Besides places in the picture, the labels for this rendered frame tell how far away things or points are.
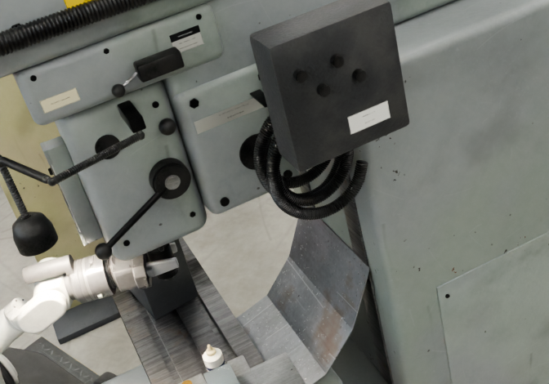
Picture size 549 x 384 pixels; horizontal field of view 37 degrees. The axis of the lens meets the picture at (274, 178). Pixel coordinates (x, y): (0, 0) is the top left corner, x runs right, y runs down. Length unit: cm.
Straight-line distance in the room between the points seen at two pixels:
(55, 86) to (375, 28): 51
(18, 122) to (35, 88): 200
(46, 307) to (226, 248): 220
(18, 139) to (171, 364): 169
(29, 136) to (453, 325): 206
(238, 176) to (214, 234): 243
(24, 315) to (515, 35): 106
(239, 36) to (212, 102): 12
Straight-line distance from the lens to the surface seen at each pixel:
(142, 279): 161
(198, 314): 194
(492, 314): 183
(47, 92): 134
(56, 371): 259
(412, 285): 166
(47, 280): 168
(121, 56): 134
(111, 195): 145
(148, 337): 193
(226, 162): 147
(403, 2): 154
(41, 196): 346
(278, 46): 115
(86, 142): 140
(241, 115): 144
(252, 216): 395
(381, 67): 123
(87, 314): 368
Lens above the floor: 215
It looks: 31 degrees down
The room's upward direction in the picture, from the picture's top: 15 degrees counter-clockwise
